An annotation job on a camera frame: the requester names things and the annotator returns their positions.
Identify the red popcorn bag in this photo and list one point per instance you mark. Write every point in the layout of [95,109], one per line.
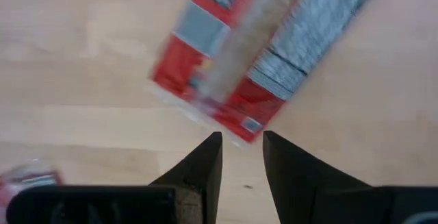
[31,179]
[239,46]

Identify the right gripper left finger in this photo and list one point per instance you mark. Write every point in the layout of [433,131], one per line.
[191,196]

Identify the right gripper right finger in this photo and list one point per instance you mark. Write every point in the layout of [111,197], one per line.
[308,189]

